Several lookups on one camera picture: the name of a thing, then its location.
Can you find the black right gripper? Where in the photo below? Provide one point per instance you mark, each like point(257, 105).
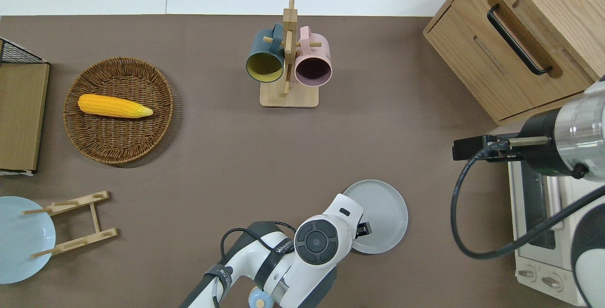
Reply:
point(539, 157)

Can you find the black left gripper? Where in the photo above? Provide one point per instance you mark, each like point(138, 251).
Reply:
point(368, 226)

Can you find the gray round plate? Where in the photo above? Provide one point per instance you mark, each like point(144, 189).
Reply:
point(387, 213)

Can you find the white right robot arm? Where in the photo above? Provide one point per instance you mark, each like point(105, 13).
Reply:
point(586, 128)

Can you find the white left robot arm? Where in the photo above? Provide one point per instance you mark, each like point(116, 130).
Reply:
point(316, 242)

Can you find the wooden plate rack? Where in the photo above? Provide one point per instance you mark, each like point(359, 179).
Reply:
point(94, 237)

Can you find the light blue plate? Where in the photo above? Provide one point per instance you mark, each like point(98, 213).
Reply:
point(19, 251)

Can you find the light wooden drawer box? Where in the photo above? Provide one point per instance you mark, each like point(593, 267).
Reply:
point(472, 48)

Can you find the white oven control knob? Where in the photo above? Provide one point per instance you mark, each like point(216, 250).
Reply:
point(526, 273)
point(551, 281)

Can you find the white toaster oven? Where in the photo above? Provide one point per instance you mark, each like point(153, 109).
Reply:
point(567, 275)

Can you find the wooden mug rack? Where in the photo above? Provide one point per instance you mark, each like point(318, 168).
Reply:
point(289, 100)

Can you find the brown table mat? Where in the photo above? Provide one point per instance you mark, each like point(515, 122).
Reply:
point(227, 157)

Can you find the pink mug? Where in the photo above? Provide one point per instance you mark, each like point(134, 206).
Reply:
point(319, 50)

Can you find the teal mug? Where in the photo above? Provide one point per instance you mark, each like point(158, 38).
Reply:
point(260, 46)

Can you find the brown wicker basket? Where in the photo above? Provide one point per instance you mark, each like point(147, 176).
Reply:
point(118, 142)

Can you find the yellow corn cob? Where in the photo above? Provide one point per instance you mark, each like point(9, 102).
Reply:
point(108, 106)

